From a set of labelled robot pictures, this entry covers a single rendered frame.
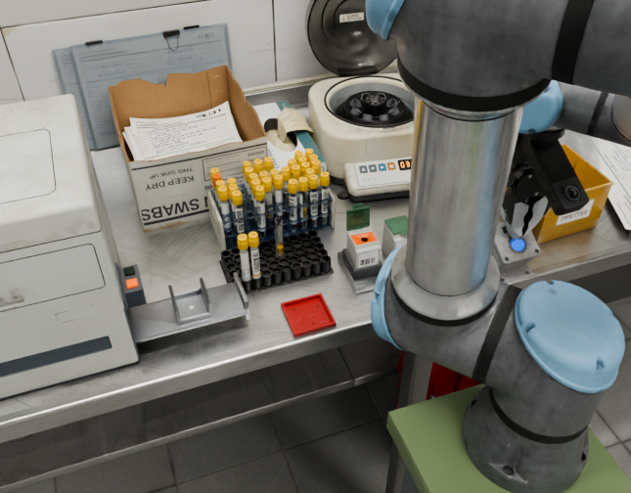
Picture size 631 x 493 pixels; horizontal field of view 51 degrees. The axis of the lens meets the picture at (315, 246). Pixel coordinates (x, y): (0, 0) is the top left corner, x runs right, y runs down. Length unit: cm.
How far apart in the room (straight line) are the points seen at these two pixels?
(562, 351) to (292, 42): 99
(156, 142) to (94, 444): 74
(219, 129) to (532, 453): 86
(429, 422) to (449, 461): 6
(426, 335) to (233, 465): 124
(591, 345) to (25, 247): 63
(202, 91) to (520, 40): 103
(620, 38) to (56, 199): 61
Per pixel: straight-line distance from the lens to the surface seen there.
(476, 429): 84
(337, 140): 123
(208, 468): 191
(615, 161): 145
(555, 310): 73
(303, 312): 104
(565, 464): 84
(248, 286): 106
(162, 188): 117
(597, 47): 43
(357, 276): 106
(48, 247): 84
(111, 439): 168
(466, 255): 63
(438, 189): 57
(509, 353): 72
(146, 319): 101
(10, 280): 87
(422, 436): 87
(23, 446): 174
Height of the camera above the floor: 164
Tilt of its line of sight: 42 degrees down
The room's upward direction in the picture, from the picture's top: straight up
